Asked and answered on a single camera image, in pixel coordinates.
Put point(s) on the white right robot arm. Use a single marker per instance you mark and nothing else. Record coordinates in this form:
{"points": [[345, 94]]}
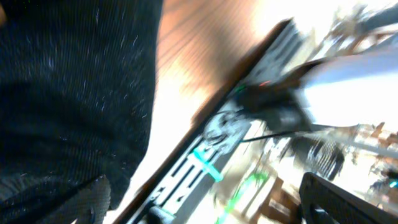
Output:
{"points": [[332, 92]]}

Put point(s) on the black mounting rail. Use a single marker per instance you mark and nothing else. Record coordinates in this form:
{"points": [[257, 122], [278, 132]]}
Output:
{"points": [[180, 185]]}

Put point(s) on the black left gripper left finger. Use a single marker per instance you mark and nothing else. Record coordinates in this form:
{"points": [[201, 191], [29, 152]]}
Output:
{"points": [[87, 206]]}

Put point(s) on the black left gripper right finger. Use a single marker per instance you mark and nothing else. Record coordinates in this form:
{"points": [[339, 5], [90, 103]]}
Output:
{"points": [[324, 202]]}

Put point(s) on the black knit skirt with buttons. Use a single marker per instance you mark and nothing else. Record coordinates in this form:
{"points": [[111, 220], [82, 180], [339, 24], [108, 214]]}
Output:
{"points": [[77, 92]]}

